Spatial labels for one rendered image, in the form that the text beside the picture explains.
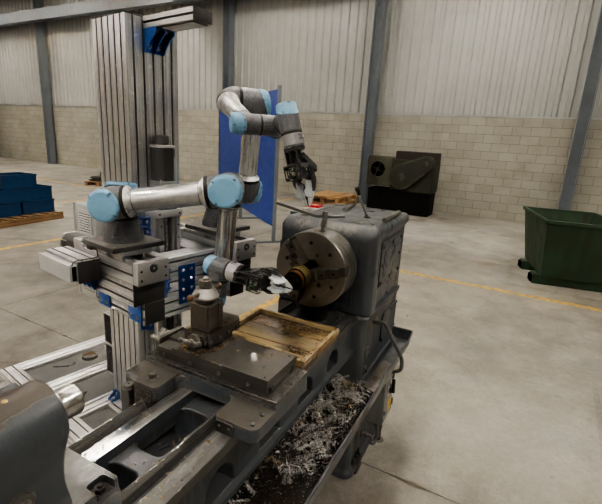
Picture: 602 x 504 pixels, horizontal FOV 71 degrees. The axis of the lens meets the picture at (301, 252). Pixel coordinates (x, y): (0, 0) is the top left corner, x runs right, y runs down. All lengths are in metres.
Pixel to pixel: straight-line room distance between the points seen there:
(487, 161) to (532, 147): 0.99
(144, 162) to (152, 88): 0.31
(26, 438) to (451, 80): 11.47
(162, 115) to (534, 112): 10.17
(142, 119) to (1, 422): 1.41
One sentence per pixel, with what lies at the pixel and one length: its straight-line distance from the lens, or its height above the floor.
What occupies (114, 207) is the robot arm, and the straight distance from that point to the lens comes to 1.58.
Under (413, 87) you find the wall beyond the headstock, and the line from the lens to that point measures 11.93.
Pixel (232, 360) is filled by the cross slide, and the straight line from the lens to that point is 1.24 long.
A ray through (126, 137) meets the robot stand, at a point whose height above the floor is 1.55.
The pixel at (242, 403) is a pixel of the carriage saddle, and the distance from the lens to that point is 1.19.
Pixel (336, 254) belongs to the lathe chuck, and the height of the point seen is 1.17.
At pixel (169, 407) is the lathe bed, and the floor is 0.86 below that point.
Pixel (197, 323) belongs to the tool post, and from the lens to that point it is 1.29.
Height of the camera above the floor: 1.58
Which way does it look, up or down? 15 degrees down
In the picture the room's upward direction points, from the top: 3 degrees clockwise
